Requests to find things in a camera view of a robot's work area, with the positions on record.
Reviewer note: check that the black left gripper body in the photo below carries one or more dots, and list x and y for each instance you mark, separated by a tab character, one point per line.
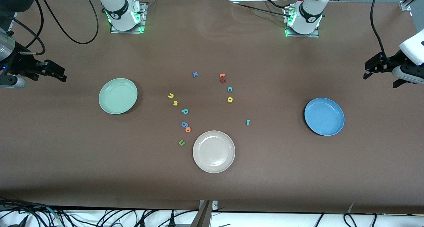
389	63

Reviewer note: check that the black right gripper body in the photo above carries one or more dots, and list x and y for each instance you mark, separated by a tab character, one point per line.
17	63

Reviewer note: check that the teal foam letter p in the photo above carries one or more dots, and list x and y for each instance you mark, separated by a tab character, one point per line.
185	111

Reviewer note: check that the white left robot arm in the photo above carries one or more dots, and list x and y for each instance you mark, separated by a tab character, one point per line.
309	15

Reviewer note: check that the blue plate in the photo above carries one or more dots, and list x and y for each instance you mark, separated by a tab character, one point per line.
324	116

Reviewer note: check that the light green plate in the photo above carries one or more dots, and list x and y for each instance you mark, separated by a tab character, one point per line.
118	96

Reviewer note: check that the white paper scrap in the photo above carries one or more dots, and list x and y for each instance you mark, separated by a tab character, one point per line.
351	207

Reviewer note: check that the blue foam letter g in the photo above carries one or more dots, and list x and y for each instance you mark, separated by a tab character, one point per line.
184	124

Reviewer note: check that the brown table cover sheet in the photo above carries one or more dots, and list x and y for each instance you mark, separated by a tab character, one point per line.
265	174

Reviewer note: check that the beige plate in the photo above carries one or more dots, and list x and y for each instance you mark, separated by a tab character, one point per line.
214	151

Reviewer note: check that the black power plug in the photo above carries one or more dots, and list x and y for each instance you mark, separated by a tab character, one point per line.
172	220

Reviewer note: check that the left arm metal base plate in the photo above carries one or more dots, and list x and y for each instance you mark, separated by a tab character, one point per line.
303	35

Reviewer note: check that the aluminium frame post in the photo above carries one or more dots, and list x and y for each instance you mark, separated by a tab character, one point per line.
202	217

